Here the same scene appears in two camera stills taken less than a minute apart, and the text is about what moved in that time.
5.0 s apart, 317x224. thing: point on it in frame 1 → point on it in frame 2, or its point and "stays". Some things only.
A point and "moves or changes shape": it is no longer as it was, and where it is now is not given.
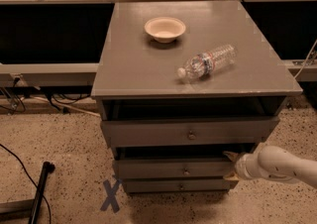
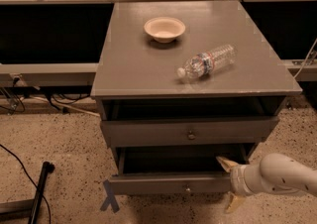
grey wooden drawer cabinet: x=181 y=83 stays
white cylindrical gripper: x=242 y=168 → x=237 y=180
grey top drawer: x=188 y=131 stays
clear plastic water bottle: x=201 y=64 stays
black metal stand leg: x=27 y=208 stays
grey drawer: x=173 y=168 moves or changes shape
